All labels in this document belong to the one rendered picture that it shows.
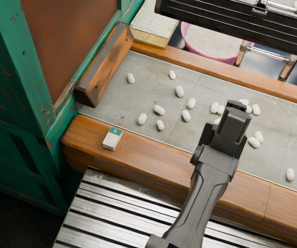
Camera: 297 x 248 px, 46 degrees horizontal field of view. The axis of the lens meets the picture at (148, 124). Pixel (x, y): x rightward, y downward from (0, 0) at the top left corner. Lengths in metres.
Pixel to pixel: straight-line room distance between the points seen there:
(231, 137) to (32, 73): 0.43
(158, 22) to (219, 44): 0.23
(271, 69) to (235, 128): 0.69
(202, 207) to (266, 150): 0.53
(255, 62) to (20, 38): 0.90
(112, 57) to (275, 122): 0.54
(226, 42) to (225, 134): 0.66
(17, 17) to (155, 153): 0.51
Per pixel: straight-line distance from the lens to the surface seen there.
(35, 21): 0.77
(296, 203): 1.01
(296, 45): 0.88
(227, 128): 0.70
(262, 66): 1.36
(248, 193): 0.97
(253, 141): 1.06
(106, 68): 1.05
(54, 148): 1.02
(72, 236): 1.00
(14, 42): 0.70
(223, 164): 0.66
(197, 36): 1.31
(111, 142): 0.97
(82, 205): 1.02
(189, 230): 0.56
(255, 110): 1.12
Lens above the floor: 1.63
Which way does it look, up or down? 58 degrees down
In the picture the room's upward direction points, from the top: 5 degrees clockwise
